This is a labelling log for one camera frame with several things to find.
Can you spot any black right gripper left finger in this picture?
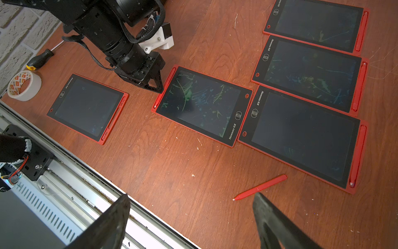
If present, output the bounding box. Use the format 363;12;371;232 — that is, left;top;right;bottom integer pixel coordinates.
66;194;131;249

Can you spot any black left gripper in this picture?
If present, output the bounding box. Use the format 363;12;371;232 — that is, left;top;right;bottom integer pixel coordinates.
105;45;165;93

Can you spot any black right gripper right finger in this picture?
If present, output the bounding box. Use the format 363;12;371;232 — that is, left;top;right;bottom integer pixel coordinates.
252;193;320;249

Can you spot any red tablet with green scribbles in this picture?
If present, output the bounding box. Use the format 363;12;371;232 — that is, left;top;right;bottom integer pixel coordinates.
251;35;369;117

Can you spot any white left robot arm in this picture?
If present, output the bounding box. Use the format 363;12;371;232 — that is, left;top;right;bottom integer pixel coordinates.
5;1;166;93

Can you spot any clear tape roll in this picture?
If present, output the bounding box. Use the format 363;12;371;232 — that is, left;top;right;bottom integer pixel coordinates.
7;71;42;102

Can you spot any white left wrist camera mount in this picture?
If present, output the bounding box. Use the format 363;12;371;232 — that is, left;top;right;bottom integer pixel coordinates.
139;22;174;54

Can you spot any aluminium front rail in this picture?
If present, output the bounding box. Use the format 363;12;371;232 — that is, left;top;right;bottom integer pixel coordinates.
1;103;196;249

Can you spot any white perforated cable duct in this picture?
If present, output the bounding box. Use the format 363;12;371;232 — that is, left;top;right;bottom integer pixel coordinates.
11;178;83;245

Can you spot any yellow handled screwdriver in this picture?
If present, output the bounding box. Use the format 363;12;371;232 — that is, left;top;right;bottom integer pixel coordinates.
26;41;64;71

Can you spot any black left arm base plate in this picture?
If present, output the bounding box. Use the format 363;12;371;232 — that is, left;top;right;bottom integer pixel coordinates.
1;124;55;186

